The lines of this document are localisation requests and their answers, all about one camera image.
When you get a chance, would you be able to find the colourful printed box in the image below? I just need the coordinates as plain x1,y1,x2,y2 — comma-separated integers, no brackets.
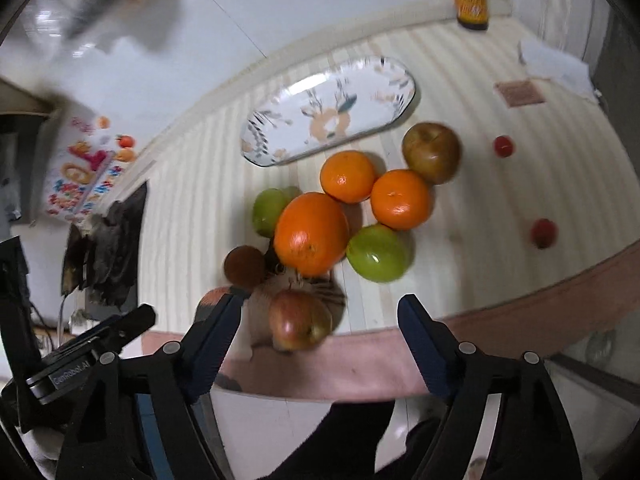
41,105,142,224

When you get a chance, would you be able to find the white paper tissue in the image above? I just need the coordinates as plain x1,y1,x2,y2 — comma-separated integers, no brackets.
518,39,598,103

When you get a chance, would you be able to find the floral white oval plate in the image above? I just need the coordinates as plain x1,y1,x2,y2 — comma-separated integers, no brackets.
240,56,416,168

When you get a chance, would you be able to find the striped table mat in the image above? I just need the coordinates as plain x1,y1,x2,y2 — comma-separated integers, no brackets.
139,18,639,400

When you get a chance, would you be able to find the black crumpled cloth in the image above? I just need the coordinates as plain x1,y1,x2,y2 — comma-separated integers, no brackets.
61,183,149,309

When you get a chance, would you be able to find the orange tangerine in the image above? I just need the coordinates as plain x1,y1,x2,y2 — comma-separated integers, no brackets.
370,169,434,231
320,151,378,204

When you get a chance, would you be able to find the green apple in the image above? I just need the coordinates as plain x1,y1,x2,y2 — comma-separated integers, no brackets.
252,186,302,238
346,224,409,283

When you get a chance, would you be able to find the clear plastic bag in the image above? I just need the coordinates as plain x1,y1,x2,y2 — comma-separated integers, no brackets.
20,0,180,58

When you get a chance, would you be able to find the red yellow apple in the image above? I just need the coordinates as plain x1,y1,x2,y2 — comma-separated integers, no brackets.
269,289,333,351

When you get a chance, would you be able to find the large orange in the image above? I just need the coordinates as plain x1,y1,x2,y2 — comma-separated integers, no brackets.
273,192,350,278

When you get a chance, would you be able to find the brown bruised apple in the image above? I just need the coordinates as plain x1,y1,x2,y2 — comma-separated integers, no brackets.
401,122,463,185

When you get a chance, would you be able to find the small red tomato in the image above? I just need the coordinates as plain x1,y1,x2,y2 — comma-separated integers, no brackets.
494,136,515,158
529,218,558,249

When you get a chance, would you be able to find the dark brown round fruit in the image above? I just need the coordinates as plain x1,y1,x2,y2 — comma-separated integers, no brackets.
222,245,266,289

